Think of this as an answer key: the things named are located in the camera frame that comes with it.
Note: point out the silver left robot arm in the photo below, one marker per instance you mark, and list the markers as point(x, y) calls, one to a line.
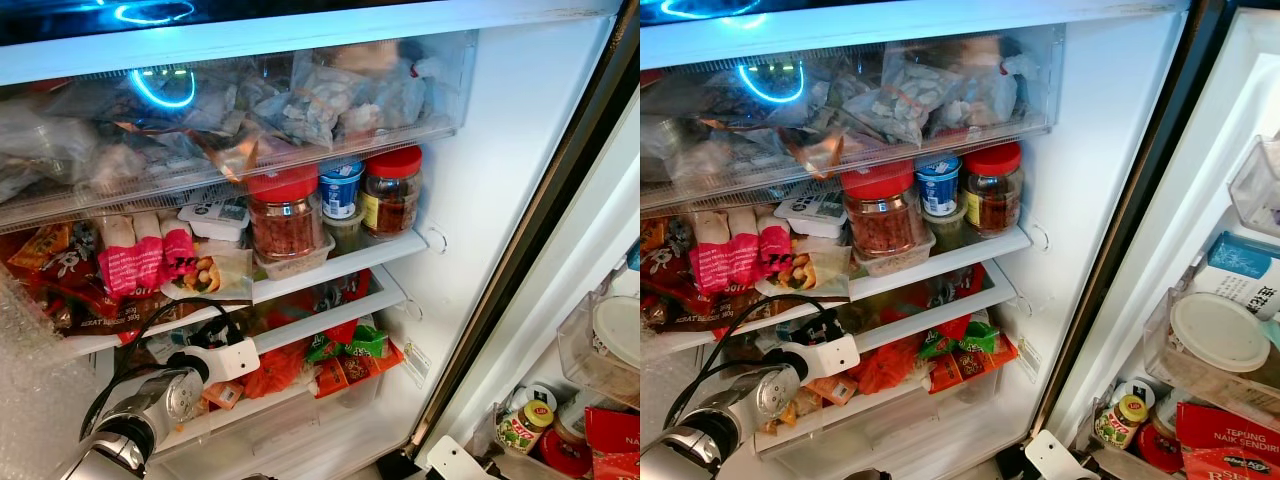
point(150, 410)
point(740, 405)

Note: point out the black fridge door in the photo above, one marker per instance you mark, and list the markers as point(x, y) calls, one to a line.
point(1200, 170)
point(590, 230)

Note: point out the black fridge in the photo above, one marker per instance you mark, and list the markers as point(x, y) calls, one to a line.
point(500, 150)
point(1100, 150)

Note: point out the long white edged fridge shelf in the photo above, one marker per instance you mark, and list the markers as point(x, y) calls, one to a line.
point(980, 250)
point(370, 255)

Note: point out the short white edged fridge shelf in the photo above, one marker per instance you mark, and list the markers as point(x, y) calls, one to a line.
point(950, 308)
point(340, 315)

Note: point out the orange snack bag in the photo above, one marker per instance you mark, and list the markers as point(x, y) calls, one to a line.
point(45, 250)
point(660, 265)

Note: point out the pink food packet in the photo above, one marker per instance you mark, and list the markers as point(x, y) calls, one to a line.
point(130, 265)
point(725, 262)
point(773, 250)
point(178, 255)

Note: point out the white lid round container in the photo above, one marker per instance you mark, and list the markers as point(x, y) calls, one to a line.
point(620, 330)
point(1220, 332)

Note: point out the clear bubble wrap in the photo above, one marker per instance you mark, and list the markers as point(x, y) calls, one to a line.
point(35, 400)
point(660, 390)

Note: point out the clear peanut bag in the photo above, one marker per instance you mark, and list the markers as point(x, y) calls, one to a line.
point(205, 272)
point(800, 270)

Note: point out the white plastic tub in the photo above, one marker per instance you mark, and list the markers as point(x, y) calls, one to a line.
point(810, 215)
point(215, 220)

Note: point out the red flour packet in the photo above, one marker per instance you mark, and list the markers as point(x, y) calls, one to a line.
point(612, 440)
point(1230, 440)

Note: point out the yellow lid jar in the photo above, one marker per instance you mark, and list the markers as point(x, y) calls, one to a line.
point(1118, 425)
point(520, 430)

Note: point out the red lid door jar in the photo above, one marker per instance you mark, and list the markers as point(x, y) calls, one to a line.
point(565, 455)
point(1160, 450)

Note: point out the large red lid jar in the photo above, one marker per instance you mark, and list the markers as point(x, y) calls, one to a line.
point(878, 220)
point(285, 225)

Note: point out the small red lid jar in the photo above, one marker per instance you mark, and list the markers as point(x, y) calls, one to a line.
point(392, 205)
point(993, 200)

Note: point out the clear plastic food container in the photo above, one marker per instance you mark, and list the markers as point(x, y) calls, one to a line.
point(900, 262)
point(300, 265)

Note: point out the orange plastic bag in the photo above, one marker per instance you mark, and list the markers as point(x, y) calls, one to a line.
point(275, 370)
point(885, 365)

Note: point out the greenish glass jar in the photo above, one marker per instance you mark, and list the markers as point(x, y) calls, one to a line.
point(945, 235)
point(345, 238)

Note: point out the clear chiller drawer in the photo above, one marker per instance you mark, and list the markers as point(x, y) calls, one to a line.
point(300, 110)
point(900, 100)

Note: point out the green food packet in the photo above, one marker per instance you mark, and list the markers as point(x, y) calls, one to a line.
point(975, 338)
point(360, 342)

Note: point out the blue yogurt cup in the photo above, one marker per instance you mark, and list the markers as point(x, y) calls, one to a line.
point(938, 190)
point(340, 195)

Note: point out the orange seasoning packet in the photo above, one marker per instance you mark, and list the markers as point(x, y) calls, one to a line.
point(350, 375)
point(965, 370)

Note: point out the blue white carton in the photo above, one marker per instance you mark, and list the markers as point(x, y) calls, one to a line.
point(1245, 275)

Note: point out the small clear door bin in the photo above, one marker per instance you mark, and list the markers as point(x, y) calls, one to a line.
point(1255, 190)

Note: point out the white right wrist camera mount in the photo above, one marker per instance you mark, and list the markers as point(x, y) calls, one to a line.
point(455, 462)
point(1055, 458)

